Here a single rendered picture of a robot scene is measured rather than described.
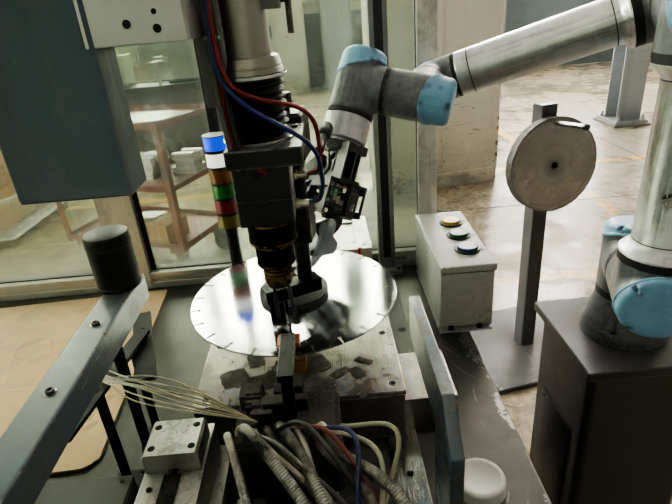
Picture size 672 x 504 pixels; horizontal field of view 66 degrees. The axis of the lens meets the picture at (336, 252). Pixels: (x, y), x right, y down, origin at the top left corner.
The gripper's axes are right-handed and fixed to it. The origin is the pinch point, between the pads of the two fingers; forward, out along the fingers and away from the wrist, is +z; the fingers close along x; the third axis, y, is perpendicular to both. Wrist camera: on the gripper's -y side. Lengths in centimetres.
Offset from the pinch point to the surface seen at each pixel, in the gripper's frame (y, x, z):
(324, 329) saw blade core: 12.9, -1.7, 8.3
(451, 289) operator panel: 2.7, 31.8, -1.4
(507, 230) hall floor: -142, 218, -43
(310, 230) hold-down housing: 14.0, -8.6, -4.7
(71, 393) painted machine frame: 19.3, -33.4, 17.3
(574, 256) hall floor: -96, 221, -34
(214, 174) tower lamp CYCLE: -24.6, -10.3, -11.6
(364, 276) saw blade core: 4.4, 9.3, -0.1
